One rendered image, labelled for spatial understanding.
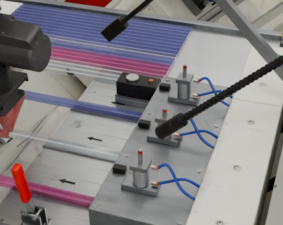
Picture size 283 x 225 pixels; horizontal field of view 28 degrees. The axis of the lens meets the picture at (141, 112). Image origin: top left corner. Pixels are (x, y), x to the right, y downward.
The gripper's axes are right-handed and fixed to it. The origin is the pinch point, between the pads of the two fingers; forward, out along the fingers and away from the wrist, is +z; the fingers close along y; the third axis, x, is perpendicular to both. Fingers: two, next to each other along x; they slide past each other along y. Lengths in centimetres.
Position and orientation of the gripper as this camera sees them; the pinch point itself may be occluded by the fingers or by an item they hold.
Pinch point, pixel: (5, 130)
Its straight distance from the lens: 98.9
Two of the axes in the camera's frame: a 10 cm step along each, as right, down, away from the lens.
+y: 3.2, -5.7, 7.6
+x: -9.5, -1.7, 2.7
